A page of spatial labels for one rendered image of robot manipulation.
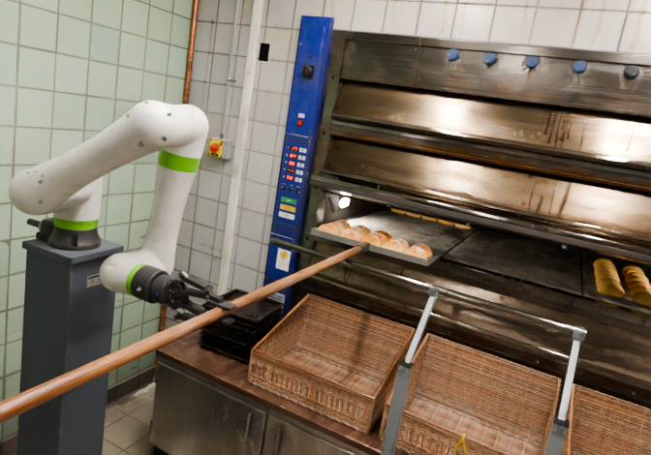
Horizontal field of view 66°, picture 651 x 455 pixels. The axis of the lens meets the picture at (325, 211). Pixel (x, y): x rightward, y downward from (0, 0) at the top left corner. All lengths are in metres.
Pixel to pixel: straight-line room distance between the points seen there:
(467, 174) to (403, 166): 0.28
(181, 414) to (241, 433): 0.32
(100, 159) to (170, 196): 0.22
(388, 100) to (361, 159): 0.29
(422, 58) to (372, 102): 0.28
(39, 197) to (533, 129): 1.72
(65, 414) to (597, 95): 2.13
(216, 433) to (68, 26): 1.80
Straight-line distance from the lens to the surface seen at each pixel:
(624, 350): 2.27
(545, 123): 2.15
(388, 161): 2.27
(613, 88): 2.16
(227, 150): 2.64
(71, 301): 1.68
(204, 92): 2.80
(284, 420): 2.14
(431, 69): 2.25
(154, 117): 1.29
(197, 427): 2.43
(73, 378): 1.00
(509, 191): 2.15
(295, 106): 2.44
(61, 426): 1.87
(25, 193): 1.52
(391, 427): 1.85
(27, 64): 2.31
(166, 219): 1.50
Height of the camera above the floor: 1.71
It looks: 11 degrees down
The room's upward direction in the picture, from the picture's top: 9 degrees clockwise
